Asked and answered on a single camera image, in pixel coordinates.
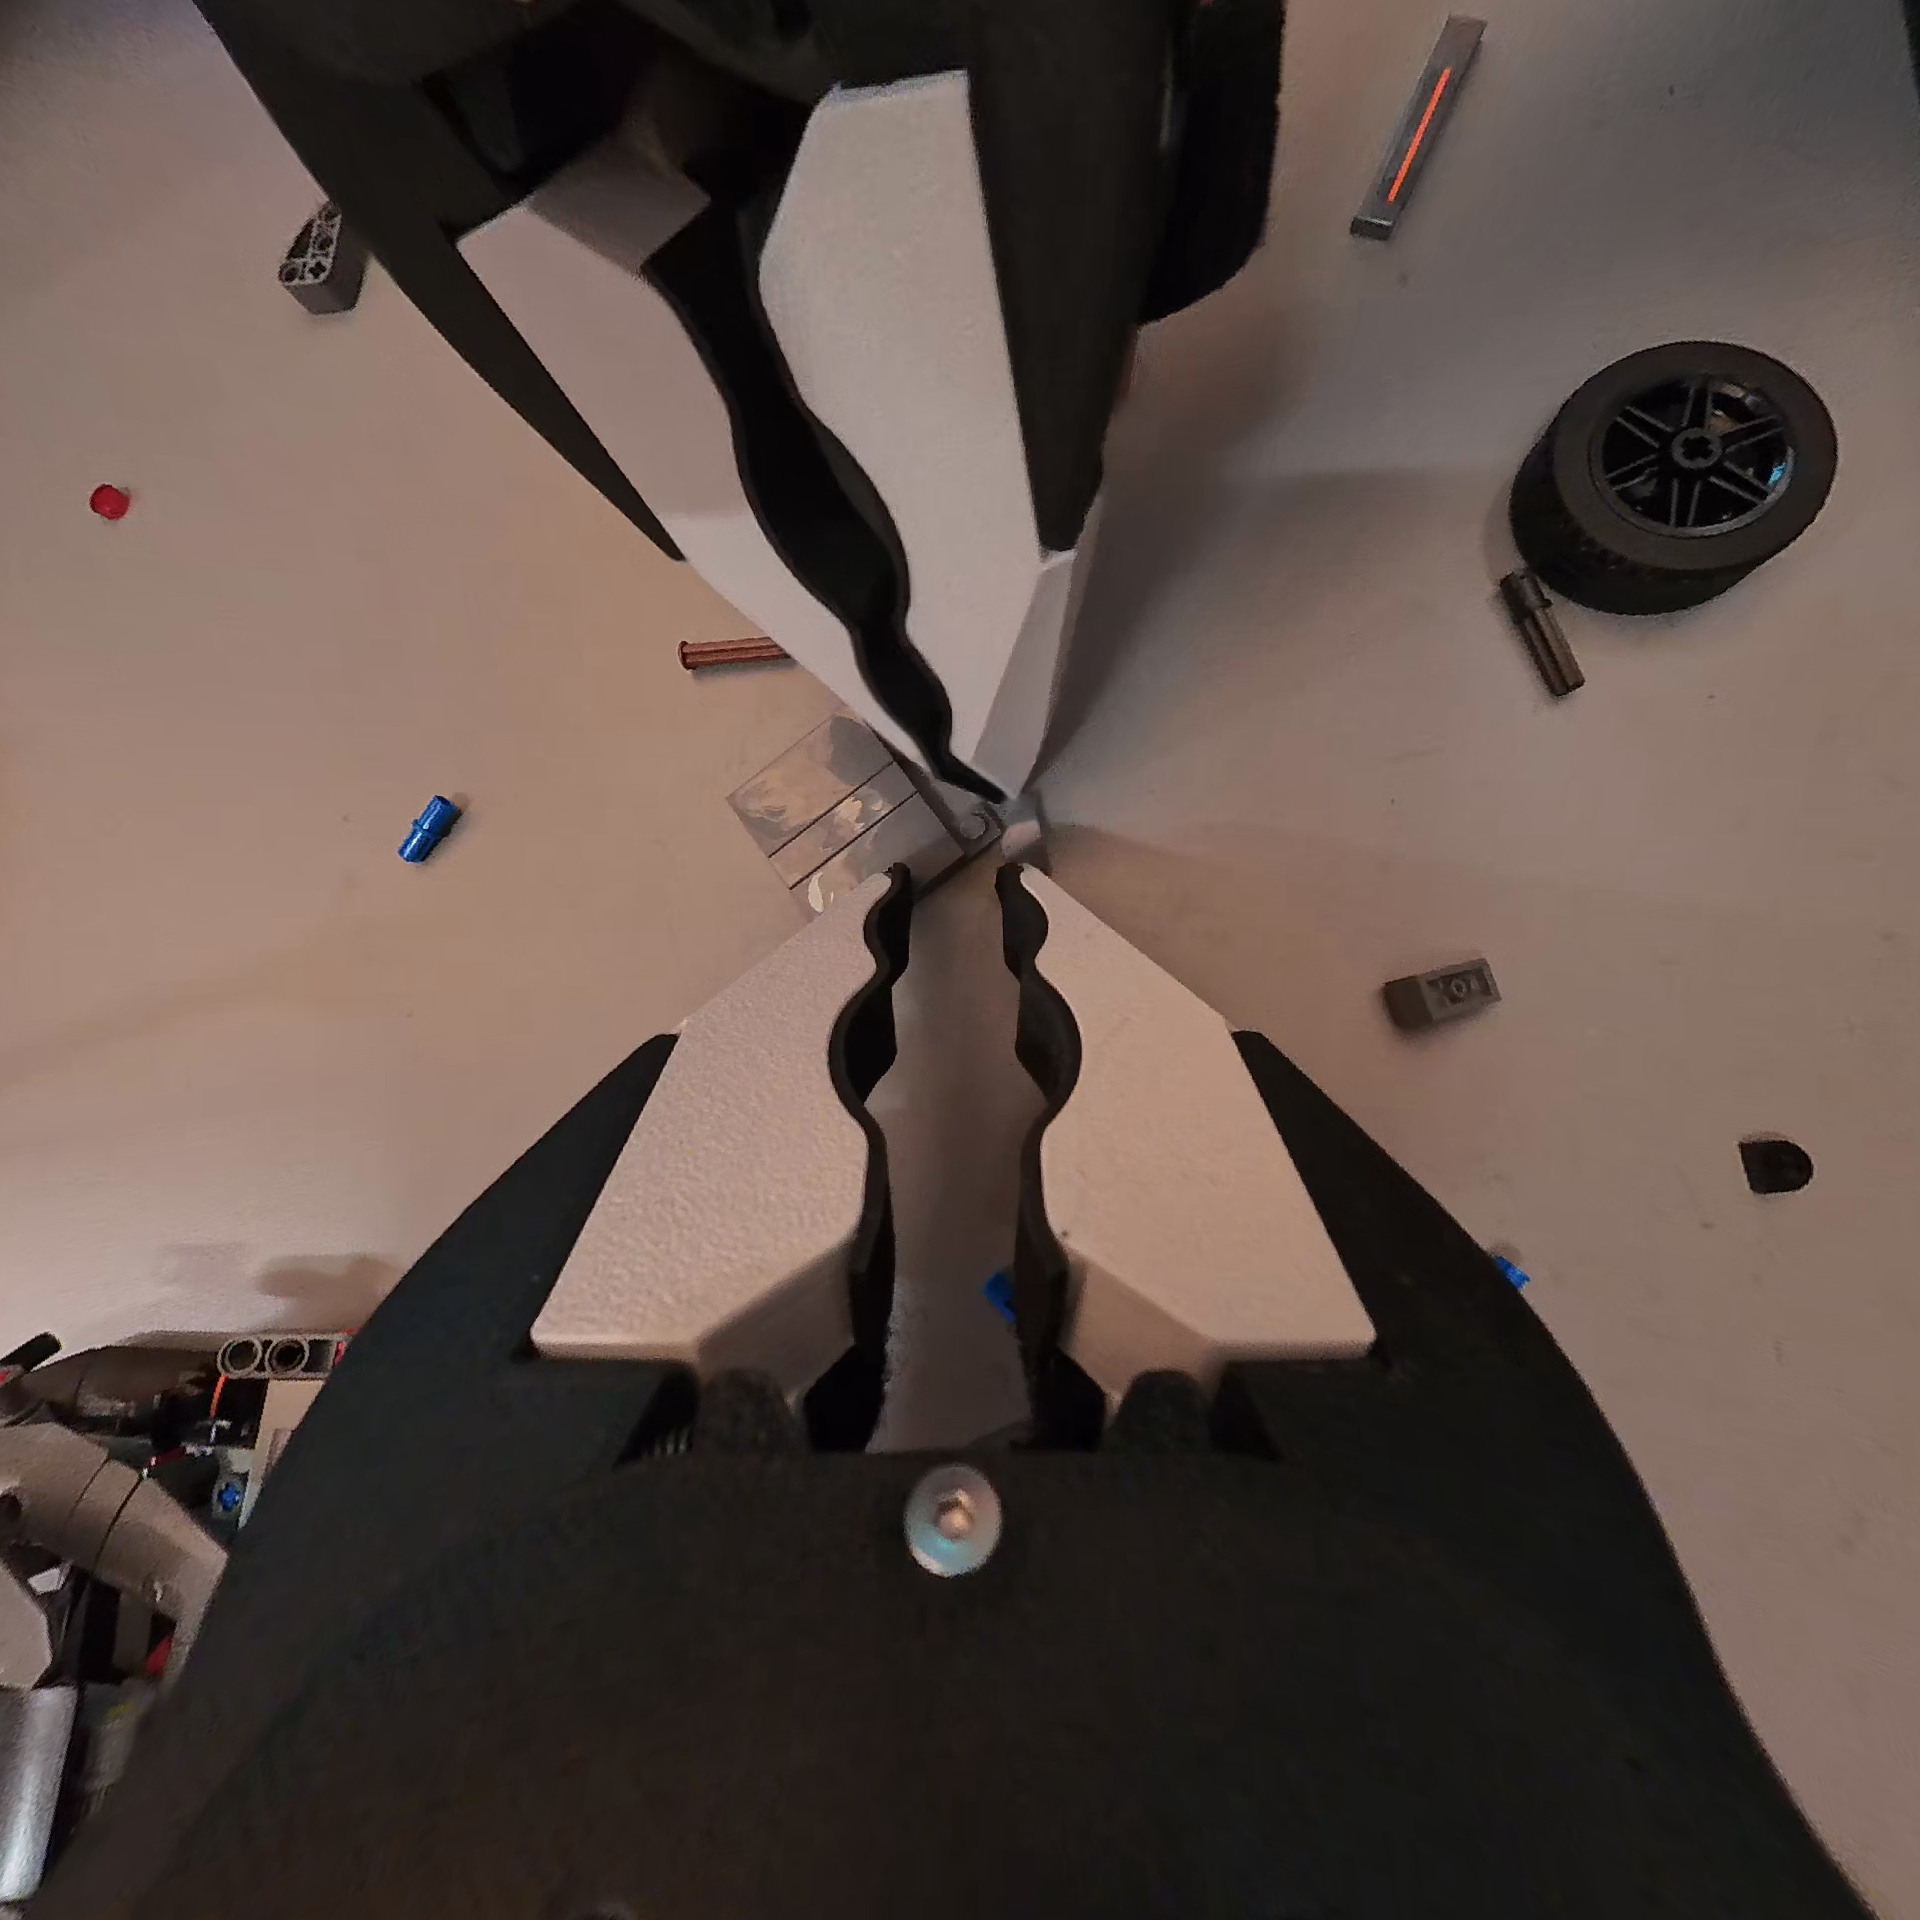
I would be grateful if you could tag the black lego wheel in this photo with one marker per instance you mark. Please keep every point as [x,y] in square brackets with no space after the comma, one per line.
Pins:
[1673,475]

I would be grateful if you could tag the grey tile with orange stripe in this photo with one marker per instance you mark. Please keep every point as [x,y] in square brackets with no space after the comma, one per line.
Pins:
[1417,128]

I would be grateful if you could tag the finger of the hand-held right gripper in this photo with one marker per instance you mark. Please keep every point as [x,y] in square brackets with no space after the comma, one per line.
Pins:
[600,329]
[916,300]

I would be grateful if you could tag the grey lego slope brick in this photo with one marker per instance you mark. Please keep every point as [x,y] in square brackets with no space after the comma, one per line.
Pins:
[1441,990]

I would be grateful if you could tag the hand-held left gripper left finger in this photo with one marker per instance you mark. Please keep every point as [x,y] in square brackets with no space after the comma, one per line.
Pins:
[705,1201]

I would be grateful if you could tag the grey lego tile assembly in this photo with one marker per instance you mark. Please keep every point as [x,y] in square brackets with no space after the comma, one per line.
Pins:
[840,818]

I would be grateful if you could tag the grey bent technic beam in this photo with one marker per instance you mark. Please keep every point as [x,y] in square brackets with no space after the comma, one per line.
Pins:
[323,259]

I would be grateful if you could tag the grey lego car model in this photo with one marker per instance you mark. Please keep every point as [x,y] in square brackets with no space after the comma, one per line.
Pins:
[119,1500]

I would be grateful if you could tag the blue lego pin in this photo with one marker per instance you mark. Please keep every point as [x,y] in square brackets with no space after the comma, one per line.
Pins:
[1507,1276]
[431,827]

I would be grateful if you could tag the small black round lego piece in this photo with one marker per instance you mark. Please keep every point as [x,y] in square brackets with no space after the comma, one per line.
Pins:
[1775,1166]

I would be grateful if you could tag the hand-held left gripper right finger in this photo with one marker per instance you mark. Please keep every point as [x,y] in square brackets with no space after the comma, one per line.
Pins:
[1200,1201]

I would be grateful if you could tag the dark grey lego axle pin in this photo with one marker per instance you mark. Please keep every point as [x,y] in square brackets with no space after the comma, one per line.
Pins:
[1541,633]

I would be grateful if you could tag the brown lego axle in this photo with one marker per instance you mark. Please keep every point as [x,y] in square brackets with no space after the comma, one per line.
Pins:
[733,654]

